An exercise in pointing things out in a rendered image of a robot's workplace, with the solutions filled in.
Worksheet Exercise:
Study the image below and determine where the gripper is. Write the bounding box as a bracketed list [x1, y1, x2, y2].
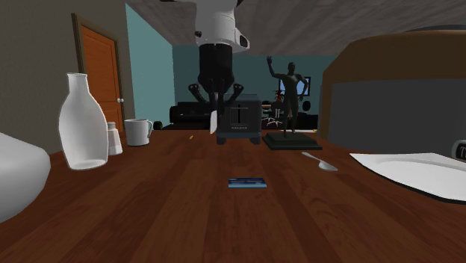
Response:
[187, 43, 244, 112]

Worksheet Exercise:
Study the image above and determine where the white flat blade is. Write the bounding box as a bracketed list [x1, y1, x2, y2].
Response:
[209, 110, 219, 135]

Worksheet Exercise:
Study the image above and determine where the black sofa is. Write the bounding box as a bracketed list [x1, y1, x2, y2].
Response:
[169, 101, 220, 131]

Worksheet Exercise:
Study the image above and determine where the black toaster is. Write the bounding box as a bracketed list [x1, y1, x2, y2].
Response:
[216, 93, 264, 146]

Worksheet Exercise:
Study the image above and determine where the office chair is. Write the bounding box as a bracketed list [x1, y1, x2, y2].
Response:
[261, 101, 285, 129]

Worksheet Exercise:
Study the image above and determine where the black human figure statue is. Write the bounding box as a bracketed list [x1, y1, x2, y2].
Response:
[261, 55, 323, 152]

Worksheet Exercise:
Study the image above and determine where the white mug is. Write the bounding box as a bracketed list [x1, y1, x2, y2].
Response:
[124, 118, 155, 147]

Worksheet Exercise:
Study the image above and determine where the blue card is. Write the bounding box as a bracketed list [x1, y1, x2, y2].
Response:
[228, 177, 268, 189]

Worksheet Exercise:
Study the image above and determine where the small white shaker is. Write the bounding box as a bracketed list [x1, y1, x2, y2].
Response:
[106, 121, 124, 156]

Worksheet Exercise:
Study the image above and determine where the orange door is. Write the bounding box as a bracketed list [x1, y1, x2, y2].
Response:
[71, 13, 127, 133]

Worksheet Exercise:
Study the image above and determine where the silver spoon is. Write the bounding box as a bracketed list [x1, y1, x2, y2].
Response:
[301, 152, 339, 172]

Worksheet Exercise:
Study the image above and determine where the white bottle vase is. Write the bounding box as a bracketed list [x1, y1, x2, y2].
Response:
[58, 72, 110, 171]

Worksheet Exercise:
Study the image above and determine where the large brown grey box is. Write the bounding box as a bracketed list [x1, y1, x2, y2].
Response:
[317, 29, 466, 158]

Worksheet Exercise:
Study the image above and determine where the white plate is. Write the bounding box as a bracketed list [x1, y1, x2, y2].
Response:
[349, 152, 466, 203]

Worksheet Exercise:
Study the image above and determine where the large white rounded object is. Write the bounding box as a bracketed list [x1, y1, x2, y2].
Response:
[0, 131, 52, 224]

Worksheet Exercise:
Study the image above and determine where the black rounded object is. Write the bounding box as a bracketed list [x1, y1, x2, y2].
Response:
[450, 139, 466, 164]

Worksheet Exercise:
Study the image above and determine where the blue wall picture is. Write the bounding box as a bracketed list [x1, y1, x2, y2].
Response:
[278, 75, 312, 98]

